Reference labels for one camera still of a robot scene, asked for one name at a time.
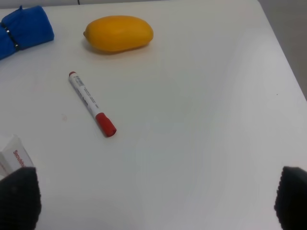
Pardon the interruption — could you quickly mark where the red white marker pen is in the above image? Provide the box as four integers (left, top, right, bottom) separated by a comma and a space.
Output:
68, 71, 117, 138

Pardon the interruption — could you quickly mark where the white red carton box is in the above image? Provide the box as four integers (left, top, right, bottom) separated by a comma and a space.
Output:
0, 134, 34, 177

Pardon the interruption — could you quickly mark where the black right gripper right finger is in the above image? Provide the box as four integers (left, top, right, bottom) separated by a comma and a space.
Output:
274, 166, 307, 230

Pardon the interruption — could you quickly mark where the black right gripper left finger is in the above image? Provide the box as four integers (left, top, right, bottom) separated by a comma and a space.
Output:
0, 167, 42, 230

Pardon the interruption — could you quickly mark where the yellow mango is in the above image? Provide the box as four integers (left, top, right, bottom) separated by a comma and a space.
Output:
83, 15, 154, 53

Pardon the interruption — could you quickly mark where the rolled blue towel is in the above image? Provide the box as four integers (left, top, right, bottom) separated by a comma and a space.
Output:
0, 6, 54, 59

